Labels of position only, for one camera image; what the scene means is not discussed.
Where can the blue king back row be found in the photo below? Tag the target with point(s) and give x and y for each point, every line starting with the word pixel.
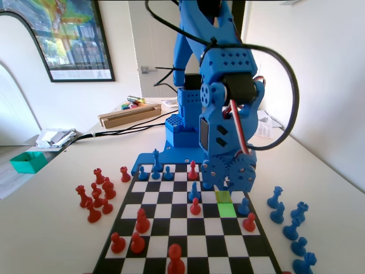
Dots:
pixel 156 165

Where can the blue plastic rook piece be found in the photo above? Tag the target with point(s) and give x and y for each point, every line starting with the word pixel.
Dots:
pixel 299 211

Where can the small red object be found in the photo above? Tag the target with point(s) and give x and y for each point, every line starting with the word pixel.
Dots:
pixel 287 272

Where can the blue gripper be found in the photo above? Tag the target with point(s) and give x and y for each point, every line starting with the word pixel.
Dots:
pixel 228 173

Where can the red chess bishop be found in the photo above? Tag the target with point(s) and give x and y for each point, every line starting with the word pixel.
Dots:
pixel 142 222
pixel 193 172
pixel 93 215

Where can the long cardboard box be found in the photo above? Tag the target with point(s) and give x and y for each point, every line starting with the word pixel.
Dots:
pixel 128 117

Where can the silver yellow tube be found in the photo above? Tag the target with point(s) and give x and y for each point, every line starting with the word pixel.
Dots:
pixel 136 99

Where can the blue chess queen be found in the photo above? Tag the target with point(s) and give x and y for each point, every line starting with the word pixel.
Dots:
pixel 275 199

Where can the red chess rook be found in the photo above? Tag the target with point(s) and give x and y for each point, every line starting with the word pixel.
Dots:
pixel 125 175
pixel 99 177

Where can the printed paper sheet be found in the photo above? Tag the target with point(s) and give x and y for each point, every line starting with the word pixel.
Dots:
pixel 265 131

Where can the green plastic bin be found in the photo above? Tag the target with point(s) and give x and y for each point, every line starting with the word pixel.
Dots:
pixel 25 167

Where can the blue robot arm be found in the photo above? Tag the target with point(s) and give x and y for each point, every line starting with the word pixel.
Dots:
pixel 211 64

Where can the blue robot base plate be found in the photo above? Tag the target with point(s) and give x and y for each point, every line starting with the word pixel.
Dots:
pixel 174 157

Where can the white arched panel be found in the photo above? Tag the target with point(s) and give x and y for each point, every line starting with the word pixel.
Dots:
pixel 17 51

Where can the red chess pawn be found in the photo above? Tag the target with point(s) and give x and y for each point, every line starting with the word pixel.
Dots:
pixel 107 207
pixel 95 188
pixel 195 207
pixel 137 245
pixel 249 225
pixel 117 245
pixel 97 201

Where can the red piece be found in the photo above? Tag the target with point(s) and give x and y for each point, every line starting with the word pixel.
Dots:
pixel 176 261

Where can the black framed poster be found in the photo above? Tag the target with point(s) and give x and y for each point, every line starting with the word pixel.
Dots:
pixel 74 42

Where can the coloured marker set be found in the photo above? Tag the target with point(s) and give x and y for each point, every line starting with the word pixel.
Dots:
pixel 128 107

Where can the black white chessboard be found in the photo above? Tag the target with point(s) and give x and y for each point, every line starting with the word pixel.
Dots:
pixel 182 228

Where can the crumpled silver packaging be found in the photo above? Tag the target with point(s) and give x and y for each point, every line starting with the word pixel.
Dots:
pixel 57 137

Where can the blue chess pawn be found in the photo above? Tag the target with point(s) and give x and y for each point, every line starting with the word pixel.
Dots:
pixel 243 207
pixel 299 247
pixel 142 174
pixel 207 187
pixel 167 174

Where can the white paper sheet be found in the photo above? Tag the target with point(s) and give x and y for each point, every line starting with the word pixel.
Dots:
pixel 168 103
pixel 275 122

